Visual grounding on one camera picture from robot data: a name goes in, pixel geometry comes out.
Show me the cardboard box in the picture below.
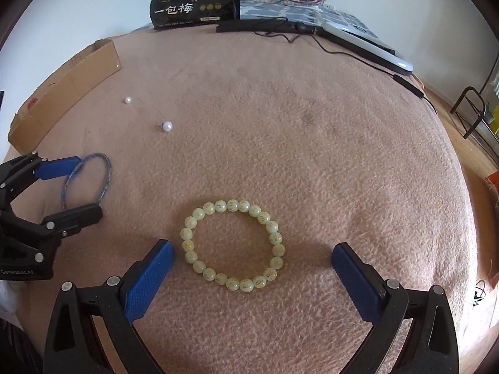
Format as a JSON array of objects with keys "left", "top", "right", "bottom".
[{"left": 8, "top": 39, "right": 122, "bottom": 152}]

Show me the black folded tripod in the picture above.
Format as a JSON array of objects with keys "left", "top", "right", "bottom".
[{"left": 216, "top": 20, "right": 322, "bottom": 36}]

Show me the tangle of floor cables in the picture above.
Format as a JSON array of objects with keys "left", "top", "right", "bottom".
[{"left": 473, "top": 269, "right": 499, "bottom": 304}]

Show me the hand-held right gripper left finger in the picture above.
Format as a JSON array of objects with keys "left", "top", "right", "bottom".
[{"left": 43, "top": 239, "right": 174, "bottom": 374}]

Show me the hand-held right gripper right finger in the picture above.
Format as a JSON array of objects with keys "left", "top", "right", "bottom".
[{"left": 331, "top": 242, "right": 460, "bottom": 374}]

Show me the thin blue bangle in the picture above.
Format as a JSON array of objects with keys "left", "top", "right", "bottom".
[{"left": 60, "top": 153, "right": 114, "bottom": 210}]

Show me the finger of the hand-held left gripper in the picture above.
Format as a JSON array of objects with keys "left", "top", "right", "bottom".
[
  {"left": 0, "top": 151, "right": 82, "bottom": 211},
  {"left": 0, "top": 203, "right": 104, "bottom": 242}
]

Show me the black snack bag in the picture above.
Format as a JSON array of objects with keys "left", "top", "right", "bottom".
[{"left": 149, "top": 0, "right": 240, "bottom": 31}]

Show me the person's striped clothing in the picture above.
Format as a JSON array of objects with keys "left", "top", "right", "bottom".
[{"left": 0, "top": 278, "right": 47, "bottom": 374}]

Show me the pale green bead bracelet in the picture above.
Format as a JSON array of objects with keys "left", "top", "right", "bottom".
[{"left": 180, "top": 199, "right": 284, "bottom": 294}]

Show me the orange box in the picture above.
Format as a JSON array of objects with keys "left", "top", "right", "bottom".
[{"left": 485, "top": 171, "right": 499, "bottom": 203}]

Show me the black ring light cable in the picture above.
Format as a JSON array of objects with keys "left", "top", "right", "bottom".
[{"left": 249, "top": 17, "right": 439, "bottom": 115}]

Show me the black metal clothes rack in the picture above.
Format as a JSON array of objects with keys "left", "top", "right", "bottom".
[{"left": 452, "top": 58, "right": 499, "bottom": 152}]

